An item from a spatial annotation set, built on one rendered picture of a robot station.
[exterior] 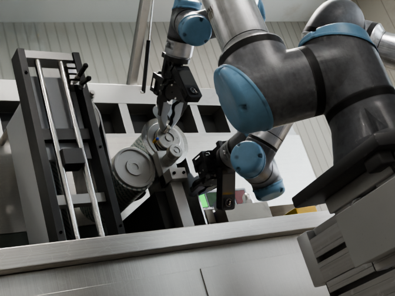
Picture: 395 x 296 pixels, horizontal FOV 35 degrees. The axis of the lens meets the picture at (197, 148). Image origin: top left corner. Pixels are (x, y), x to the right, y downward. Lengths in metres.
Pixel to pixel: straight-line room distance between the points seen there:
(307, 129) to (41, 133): 3.59
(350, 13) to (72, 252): 0.80
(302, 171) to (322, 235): 1.50
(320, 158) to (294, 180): 2.33
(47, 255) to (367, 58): 0.64
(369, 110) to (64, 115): 0.81
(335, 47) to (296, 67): 0.07
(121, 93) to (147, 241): 1.06
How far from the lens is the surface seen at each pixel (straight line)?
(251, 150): 1.34
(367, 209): 0.76
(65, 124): 1.52
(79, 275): 1.19
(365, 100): 0.97
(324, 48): 1.01
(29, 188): 1.71
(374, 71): 1.00
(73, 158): 1.44
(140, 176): 1.67
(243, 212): 1.74
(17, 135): 1.78
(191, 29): 1.52
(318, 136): 4.89
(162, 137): 1.73
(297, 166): 2.52
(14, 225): 1.85
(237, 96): 0.95
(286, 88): 0.96
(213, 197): 2.18
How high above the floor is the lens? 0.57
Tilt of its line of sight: 21 degrees up
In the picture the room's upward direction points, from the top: 18 degrees counter-clockwise
